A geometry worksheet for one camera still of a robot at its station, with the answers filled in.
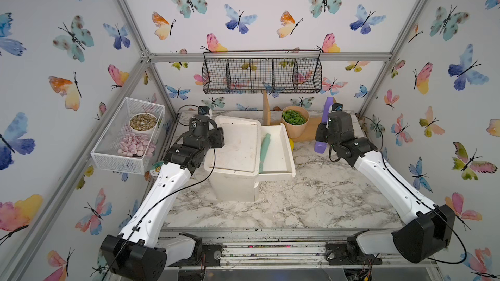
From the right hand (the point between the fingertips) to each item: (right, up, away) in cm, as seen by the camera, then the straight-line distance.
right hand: (325, 124), depth 79 cm
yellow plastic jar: (-11, -9, +16) cm, 21 cm away
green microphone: (-24, -9, +5) cm, 26 cm away
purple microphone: (-2, -9, -2) cm, 9 cm away
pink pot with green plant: (-10, +3, +13) cm, 16 cm away
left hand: (-42, -2, -4) cm, 43 cm away
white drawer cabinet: (-35, -16, -5) cm, 39 cm away
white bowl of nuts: (-69, 0, -7) cm, 70 cm away
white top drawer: (-18, -17, +3) cm, 25 cm away
